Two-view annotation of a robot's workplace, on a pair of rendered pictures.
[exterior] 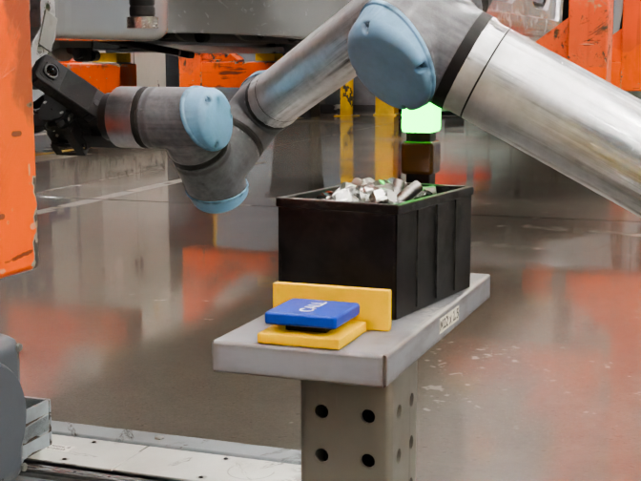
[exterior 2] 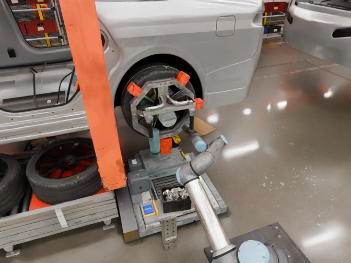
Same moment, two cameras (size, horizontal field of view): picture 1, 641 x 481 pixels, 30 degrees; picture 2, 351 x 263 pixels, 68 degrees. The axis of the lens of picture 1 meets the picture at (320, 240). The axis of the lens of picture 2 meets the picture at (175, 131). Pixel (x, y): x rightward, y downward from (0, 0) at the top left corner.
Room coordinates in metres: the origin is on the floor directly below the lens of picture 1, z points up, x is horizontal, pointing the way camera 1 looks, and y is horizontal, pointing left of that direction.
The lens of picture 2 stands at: (0.50, -1.07, 1.94)
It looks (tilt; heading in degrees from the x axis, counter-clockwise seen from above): 34 degrees down; 52
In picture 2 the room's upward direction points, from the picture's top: 1 degrees counter-clockwise
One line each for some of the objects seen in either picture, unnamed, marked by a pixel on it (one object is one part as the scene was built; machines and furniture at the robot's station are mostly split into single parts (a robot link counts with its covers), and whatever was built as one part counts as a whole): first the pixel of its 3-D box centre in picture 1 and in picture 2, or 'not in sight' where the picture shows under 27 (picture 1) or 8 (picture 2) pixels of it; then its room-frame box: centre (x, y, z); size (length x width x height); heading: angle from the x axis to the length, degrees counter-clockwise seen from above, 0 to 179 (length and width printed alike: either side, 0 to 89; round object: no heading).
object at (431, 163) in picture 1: (421, 156); not in sight; (1.44, -0.12, 0.59); 0.04 x 0.04 x 0.04; 70
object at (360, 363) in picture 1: (369, 316); (171, 206); (1.25, -0.05, 0.44); 0.43 x 0.17 x 0.03; 160
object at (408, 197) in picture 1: (378, 239); (175, 198); (1.28, -0.06, 0.51); 0.20 x 0.14 x 0.13; 151
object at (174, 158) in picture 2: not in sight; (160, 147); (1.68, 0.69, 0.32); 0.40 x 0.30 x 0.28; 160
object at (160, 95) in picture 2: not in sight; (154, 98); (1.49, 0.45, 1.03); 0.19 x 0.18 x 0.11; 70
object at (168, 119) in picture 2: not in sight; (165, 114); (1.60, 0.46, 0.85); 0.21 x 0.14 x 0.14; 70
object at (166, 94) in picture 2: not in sight; (178, 95); (1.68, 0.38, 1.03); 0.19 x 0.18 x 0.11; 70
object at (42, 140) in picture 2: not in sight; (48, 142); (0.88, 2.01, 0.02); 0.52 x 0.42 x 0.04; 154
